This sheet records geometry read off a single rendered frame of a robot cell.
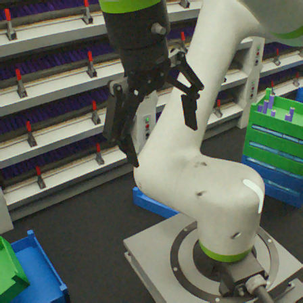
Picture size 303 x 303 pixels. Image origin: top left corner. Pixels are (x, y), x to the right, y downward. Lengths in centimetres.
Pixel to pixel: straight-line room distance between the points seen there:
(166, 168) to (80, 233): 75
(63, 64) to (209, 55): 68
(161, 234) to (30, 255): 61
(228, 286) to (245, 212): 19
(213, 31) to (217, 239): 43
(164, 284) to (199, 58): 50
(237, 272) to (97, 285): 60
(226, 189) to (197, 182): 6
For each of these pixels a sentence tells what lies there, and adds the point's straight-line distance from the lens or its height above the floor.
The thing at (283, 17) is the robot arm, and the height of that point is 89.
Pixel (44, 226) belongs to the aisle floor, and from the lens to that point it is 145.
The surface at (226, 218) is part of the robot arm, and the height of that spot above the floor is 55.
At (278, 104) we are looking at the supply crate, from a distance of 160.
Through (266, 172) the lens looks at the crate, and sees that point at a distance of 154.
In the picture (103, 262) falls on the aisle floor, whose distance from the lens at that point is 129.
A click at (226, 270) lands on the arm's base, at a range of 77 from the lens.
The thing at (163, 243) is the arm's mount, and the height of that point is 35.
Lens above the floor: 101
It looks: 34 degrees down
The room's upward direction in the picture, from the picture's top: straight up
